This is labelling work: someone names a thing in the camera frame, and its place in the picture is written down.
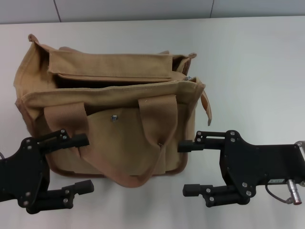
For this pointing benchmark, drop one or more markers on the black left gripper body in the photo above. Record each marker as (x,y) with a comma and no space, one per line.
(23,171)

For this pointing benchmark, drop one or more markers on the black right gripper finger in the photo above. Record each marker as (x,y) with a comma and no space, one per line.
(216,195)
(209,143)

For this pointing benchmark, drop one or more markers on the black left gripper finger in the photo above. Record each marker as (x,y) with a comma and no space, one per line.
(62,198)
(62,143)

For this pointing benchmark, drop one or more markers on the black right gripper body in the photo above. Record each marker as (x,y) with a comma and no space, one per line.
(257,164)

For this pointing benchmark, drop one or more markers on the khaki canvas food bag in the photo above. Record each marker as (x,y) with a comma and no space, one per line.
(124,143)

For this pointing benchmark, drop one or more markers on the silver metal zipper pull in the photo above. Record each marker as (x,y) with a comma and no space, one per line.
(188,78)

